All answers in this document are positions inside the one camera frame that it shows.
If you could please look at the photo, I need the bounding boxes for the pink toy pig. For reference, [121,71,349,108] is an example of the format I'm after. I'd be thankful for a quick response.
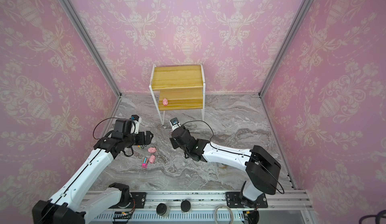
[162,98,168,106]
[149,155,156,164]
[148,147,156,153]

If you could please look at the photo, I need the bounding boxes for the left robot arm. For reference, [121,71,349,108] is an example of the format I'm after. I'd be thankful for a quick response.
[32,115,154,224]

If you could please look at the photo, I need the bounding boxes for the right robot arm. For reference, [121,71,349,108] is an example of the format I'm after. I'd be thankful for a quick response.
[170,125,281,208]

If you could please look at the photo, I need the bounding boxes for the pink blue toy truck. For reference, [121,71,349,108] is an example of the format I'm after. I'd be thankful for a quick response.
[141,157,149,169]

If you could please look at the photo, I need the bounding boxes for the black round knob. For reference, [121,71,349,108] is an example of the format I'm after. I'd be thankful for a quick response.
[181,200,192,213]
[156,203,170,217]

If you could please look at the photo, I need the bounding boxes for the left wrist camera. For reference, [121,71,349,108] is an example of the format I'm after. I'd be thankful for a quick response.
[130,114,142,134]

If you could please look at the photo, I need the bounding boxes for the wooden two-tier shelf white frame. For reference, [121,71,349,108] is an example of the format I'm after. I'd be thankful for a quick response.
[149,64,206,124]

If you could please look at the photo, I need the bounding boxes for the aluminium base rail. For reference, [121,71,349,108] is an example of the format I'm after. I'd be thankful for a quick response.
[81,189,314,213]

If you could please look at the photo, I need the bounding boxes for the coiled white cable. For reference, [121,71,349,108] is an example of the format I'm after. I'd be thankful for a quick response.
[214,205,234,224]

